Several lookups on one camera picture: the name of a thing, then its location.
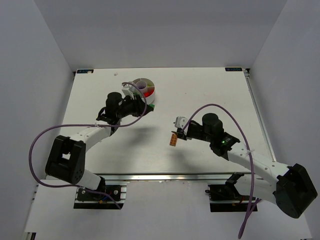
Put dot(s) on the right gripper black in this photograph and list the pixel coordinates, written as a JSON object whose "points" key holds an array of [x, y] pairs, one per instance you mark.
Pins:
{"points": [[184, 131]]}

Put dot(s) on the aluminium table frame rail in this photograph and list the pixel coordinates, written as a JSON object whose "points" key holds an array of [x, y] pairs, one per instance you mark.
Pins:
{"points": [[265, 134]]}

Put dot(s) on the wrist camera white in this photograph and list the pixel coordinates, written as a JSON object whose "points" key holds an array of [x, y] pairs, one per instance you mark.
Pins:
{"points": [[130, 89], [180, 122]]}

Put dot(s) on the orange flat lego plate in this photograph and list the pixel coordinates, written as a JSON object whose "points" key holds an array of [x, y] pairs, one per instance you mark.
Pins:
{"points": [[173, 140]]}

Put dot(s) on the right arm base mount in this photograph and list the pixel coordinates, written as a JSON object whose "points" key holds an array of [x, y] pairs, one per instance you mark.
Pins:
{"points": [[225, 198]]}

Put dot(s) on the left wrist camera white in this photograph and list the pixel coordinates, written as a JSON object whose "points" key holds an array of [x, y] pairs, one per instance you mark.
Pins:
{"points": [[130, 89]]}

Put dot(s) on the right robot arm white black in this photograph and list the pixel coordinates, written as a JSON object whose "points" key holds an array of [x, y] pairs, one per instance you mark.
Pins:
{"points": [[288, 187]]}

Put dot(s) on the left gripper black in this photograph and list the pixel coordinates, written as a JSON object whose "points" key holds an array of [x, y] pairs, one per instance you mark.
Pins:
{"points": [[139, 107]]}

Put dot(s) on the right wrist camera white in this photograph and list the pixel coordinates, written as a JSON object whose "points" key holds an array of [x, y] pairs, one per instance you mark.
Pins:
{"points": [[180, 122]]}

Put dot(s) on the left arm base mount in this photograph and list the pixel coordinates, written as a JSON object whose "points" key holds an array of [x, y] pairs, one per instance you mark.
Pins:
{"points": [[90, 201]]}

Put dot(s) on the white round divided container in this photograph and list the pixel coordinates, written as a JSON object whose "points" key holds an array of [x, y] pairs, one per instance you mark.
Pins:
{"points": [[146, 85]]}

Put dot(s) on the red lego brick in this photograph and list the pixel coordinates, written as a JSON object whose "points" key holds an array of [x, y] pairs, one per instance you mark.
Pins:
{"points": [[148, 94]]}

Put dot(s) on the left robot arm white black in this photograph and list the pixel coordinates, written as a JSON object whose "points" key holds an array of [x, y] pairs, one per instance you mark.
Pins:
{"points": [[67, 157]]}

